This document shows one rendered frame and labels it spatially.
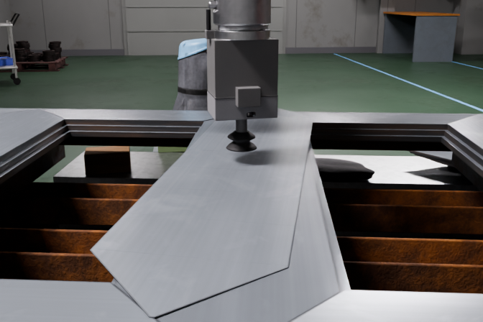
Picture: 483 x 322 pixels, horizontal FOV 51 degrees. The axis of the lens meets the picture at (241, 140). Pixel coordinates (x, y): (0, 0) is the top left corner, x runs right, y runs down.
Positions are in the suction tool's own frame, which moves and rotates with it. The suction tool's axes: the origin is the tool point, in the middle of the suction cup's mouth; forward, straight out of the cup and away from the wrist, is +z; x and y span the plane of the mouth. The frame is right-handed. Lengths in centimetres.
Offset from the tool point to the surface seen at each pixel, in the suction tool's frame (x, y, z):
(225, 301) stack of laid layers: -33.3, -8.9, 2.0
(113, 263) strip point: -25.7, -17.2, 1.9
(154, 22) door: 941, 46, 25
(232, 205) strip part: -15.4, -4.6, 1.9
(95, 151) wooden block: 49, -23, 13
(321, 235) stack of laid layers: -24.5, 2.3, 2.0
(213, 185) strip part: -9.0, -5.5, 1.9
